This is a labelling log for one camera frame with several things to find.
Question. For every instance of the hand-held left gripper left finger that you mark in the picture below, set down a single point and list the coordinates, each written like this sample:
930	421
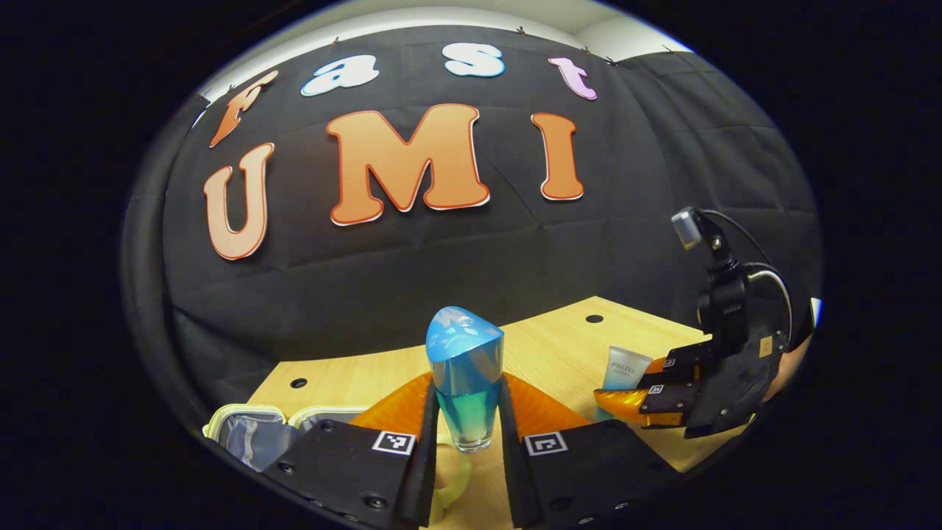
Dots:
421	471

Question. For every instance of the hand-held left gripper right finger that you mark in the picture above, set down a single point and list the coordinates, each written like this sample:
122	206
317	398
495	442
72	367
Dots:
515	478

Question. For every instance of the pale yellow suitcase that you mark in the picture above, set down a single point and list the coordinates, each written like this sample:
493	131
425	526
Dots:
250	438

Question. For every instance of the blue glass bottle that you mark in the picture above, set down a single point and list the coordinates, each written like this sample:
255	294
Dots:
465	368

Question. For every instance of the blue and white tube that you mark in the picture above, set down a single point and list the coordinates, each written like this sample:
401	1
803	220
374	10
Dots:
625	368

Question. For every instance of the black backdrop cloth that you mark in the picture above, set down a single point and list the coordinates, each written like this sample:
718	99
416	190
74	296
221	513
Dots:
441	265

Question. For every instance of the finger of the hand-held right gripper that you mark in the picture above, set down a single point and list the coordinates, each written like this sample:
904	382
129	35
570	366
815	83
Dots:
684	361
673	401

